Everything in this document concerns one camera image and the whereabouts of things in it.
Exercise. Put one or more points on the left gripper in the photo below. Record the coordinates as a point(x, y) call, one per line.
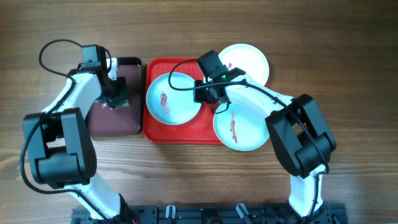
point(124, 94)

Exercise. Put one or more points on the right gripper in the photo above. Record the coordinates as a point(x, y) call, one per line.
point(202, 98)

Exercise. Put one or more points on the green yellow sponge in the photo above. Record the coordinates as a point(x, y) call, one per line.
point(119, 101)

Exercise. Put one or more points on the light blue plate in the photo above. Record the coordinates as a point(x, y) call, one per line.
point(239, 128)
point(170, 106)

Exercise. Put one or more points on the white plate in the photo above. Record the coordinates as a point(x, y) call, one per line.
point(248, 58)

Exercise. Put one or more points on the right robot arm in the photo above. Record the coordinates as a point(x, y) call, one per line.
point(299, 134)

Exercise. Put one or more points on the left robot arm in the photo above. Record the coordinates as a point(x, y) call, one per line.
point(58, 155)

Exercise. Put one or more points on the black tray with water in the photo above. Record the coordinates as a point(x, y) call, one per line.
point(104, 121)

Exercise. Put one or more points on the red plastic tray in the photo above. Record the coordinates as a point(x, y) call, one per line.
point(199, 130)

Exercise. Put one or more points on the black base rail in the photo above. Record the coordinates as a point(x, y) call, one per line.
point(266, 213)

